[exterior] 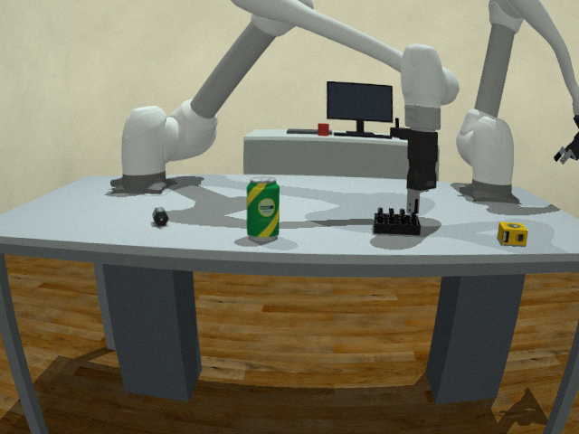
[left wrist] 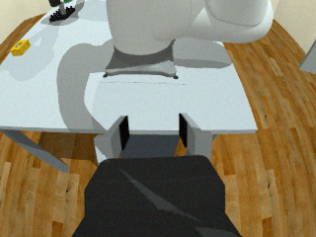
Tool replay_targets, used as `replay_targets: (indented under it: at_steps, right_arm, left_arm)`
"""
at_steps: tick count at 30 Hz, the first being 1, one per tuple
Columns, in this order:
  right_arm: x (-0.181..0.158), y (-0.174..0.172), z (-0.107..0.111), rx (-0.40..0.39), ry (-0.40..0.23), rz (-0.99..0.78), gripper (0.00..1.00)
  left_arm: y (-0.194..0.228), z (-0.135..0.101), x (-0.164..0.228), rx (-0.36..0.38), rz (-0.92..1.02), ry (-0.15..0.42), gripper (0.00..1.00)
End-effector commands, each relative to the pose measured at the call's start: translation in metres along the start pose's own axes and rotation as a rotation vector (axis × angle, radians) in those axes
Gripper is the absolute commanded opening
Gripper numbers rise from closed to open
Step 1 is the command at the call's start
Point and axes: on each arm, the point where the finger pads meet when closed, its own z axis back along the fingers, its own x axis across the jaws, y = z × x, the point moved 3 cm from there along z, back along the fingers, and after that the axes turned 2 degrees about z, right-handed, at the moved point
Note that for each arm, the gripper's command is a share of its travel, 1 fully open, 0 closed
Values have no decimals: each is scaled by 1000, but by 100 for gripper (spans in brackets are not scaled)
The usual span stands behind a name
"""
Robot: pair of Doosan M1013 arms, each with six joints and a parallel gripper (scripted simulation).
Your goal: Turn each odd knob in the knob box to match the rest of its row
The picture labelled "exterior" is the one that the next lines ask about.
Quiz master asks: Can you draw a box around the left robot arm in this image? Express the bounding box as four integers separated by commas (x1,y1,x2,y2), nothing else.
456,0,579,203

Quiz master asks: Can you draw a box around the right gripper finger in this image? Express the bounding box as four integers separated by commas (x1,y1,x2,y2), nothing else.
415,190,429,214
406,187,423,214

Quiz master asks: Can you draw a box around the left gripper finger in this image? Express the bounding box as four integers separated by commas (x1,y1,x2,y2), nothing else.
554,146,566,162
560,149,576,165

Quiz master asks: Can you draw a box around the green and yellow drink can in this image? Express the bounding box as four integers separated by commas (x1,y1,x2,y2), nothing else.
247,177,280,241

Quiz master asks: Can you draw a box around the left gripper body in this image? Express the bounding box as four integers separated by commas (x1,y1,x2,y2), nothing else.
565,115,579,160

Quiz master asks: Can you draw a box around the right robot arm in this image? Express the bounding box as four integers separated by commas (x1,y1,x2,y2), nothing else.
110,0,460,193

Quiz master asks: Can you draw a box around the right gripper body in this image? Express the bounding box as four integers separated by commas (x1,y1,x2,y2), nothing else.
390,104,441,191

